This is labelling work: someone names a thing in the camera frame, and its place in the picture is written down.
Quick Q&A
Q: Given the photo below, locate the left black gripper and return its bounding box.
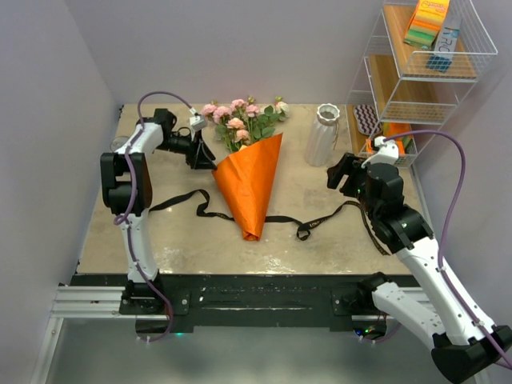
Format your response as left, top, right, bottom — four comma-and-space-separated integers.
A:
157, 129, 218, 170

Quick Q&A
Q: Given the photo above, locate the orange wrapping paper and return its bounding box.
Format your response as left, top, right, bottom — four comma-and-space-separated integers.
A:
212, 134, 282, 241

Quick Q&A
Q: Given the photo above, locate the black printed ribbon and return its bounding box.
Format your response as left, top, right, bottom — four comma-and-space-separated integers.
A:
149, 189, 390, 256

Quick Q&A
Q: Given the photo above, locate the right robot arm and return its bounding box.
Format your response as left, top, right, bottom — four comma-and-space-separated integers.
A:
327, 153, 511, 383

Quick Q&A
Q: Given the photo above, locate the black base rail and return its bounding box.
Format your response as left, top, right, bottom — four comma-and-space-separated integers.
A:
70, 273, 383, 336

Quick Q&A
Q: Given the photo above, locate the small grey round tin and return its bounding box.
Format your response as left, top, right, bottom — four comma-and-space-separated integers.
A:
110, 136, 129, 152

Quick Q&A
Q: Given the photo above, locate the striped wavy cloth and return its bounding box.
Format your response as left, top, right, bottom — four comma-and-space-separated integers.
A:
353, 105, 382, 136

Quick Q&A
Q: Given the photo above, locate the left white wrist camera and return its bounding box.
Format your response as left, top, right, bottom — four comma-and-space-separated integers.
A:
189, 114, 208, 133

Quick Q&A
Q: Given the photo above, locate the colourful sponge pack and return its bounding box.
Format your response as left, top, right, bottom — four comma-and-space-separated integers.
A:
404, 0, 450, 50

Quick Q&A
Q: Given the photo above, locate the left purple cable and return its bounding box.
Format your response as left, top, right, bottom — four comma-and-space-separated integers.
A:
113, 90, 198, 343

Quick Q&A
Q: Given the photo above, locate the grey tall box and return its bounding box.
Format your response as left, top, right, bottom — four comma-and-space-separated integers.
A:
432, 16, 462, 61

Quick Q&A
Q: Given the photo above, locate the pink flower bouquet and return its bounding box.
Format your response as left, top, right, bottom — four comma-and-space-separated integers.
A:
201, 97, 290, 153

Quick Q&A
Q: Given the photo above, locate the white wire shelf rack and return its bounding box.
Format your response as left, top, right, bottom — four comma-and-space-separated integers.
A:
346, 1, 498, 157

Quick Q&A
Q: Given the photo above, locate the orange box in basket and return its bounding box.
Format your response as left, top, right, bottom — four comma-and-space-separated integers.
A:
365, 138, 375, 154

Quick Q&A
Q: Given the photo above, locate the blue puzzle cube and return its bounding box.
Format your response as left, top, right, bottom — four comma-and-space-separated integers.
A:
426, 54, 453, 74

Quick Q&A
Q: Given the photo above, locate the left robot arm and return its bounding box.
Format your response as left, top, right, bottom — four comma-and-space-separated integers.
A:
100, 109, 216, 316

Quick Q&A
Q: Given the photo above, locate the aluminium frame rail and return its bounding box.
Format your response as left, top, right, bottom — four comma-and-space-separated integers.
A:
30, 284, 133, 384

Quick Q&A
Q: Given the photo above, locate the white ribbed vase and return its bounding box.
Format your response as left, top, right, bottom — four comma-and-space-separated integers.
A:
305, 103, 340, 166

